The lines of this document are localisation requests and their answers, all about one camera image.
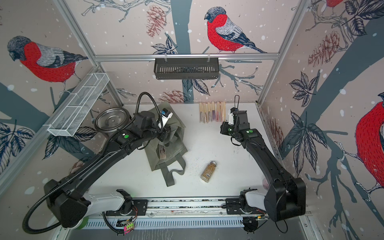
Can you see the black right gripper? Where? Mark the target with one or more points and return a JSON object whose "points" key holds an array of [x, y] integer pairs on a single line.
{"points": [[224, 127]]}

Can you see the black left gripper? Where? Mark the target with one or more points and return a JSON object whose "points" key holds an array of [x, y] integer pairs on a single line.
{"points": [[165, 131]]}

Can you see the grey white folding fan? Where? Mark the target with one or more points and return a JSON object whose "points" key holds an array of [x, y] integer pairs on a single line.
{"points": [[162, 152]]}

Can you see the purple folding fan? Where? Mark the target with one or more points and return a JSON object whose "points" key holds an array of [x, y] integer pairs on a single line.
{"points": [[213, 106]]}

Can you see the olive green tote bag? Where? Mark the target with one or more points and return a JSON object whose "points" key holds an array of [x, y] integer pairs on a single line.
{"points": [[175, 149]]}

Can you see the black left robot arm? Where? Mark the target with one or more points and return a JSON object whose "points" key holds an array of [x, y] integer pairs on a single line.
{"points": [[66, 198]]}

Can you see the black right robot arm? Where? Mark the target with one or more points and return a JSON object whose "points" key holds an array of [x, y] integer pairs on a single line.
{"points": [[286, 195]]}

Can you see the black hanging shelf basket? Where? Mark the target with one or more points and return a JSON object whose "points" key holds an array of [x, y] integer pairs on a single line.
{"points": [[187, 69]]}

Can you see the glass spice jar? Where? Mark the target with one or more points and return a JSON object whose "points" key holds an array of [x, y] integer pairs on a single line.
{"points": [[208, 172]]}

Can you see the pink circuit board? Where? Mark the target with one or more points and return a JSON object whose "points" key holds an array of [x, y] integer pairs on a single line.
{"points": [[127, 225]]}

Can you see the green tape roll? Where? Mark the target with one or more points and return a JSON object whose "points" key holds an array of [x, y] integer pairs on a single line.
{"points": [[81, 224]]}

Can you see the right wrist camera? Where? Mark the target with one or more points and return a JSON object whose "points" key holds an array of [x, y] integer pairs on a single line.
{"points": [[231, 118]]}

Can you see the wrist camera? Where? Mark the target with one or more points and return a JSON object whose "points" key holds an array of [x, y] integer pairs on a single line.
{"points": [[165, 116], [231, 118]]}

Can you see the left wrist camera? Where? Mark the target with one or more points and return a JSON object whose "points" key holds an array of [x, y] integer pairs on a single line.
{"points": [[165, 116]]}

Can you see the white wire mesh basket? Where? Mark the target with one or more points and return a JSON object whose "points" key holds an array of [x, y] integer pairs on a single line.
{"points": [[80, 102]]}

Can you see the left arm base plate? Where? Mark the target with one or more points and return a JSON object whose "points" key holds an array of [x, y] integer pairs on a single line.
{"points": [[137, 207]]}

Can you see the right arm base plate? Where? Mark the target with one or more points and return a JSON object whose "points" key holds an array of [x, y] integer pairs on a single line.
{"points": [[234, 206]]}

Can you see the aluminium mounting rail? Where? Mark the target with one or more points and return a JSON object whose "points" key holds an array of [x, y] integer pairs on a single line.
{"points": [[174, 207]]}

